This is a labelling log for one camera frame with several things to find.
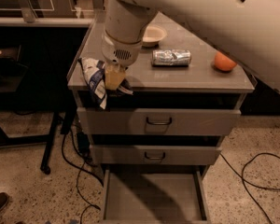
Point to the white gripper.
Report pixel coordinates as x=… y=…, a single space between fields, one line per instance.
x=118 y=50

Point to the blue chip bag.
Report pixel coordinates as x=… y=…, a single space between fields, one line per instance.
x=94 y=75

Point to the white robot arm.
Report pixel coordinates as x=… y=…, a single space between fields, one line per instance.
x=247 y=31

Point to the top grey drawer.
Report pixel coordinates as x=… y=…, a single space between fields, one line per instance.
x=156 y=121

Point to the grey drawer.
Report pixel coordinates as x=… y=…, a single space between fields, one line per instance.
x=148 y=197
x=164 y=155
x=156 y=121

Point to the grey drawer cabinet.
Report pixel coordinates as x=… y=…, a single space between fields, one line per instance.
x=197 y=86

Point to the middle grey drawer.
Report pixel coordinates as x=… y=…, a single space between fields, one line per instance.
x=164 y=155

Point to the bottom grey drawer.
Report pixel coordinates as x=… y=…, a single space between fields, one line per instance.
x=148 y=197

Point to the silver soda can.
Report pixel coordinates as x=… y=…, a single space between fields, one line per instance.
x=171 y=57

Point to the beige paper bowl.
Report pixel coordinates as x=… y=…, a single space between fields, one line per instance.
x=153 y=35

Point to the black power adapter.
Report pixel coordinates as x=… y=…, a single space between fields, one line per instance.
x=83 y=143

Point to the black side table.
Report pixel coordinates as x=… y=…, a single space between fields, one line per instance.
x=31 y=81

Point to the orange fruit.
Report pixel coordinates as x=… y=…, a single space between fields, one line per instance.
x=223 y=63

